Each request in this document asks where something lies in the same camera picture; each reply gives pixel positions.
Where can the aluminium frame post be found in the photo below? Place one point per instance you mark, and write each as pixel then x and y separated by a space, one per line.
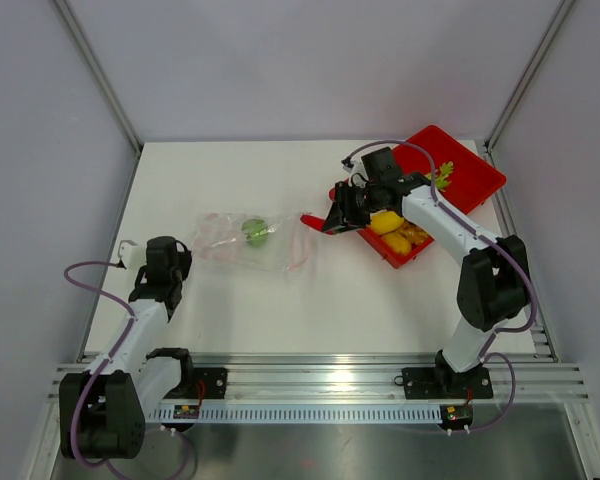
pixel 537 59
pixel 77 34

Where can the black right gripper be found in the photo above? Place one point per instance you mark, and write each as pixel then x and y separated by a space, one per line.
pixel 336 221

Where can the red plastic tray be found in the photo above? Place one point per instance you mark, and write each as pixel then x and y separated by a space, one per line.
pixel 473 182

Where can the green fake lime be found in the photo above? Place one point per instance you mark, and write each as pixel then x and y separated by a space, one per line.
pixel 256 232

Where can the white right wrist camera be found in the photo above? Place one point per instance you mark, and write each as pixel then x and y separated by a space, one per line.
pixel 358 176

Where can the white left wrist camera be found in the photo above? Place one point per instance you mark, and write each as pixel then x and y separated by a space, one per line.
pixel 131 255

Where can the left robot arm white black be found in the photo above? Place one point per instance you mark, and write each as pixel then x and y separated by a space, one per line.
pixel 103 408

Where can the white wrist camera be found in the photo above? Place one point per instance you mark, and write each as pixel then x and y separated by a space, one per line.
pixel 131 255
pixel 358 176

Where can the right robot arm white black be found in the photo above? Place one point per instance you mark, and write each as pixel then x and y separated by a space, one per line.
pixel 494 282

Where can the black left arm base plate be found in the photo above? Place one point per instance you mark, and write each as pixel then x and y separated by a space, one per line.
pixel 208 382

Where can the aluminium frame post right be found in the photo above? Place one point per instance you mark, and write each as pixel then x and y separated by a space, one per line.
pixel 537 59

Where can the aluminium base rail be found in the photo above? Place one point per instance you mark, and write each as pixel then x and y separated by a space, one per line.
pixel 369 378

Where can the aluminium frame post left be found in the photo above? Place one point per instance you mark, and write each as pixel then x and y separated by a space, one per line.
pixel 77 34

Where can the orange fake tangerine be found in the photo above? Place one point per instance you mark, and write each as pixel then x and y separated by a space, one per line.
pixel 397 243

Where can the red fake chili pepper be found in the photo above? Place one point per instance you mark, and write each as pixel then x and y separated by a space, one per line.
pixel 313 222

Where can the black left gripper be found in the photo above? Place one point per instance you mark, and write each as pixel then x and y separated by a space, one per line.
pixel 185 262

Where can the white slotted cable duct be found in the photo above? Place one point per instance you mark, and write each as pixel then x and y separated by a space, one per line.
pixel 219 413

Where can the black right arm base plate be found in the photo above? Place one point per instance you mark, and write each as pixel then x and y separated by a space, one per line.
pixel 433 383

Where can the fake green onion stalk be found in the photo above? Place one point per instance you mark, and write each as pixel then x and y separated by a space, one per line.
pixel 443 175

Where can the clear zip top bag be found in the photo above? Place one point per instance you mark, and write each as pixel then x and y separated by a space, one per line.
pixel 277 243

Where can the yellow fake mango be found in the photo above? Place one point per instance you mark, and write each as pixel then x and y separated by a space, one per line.
pixel 385 222

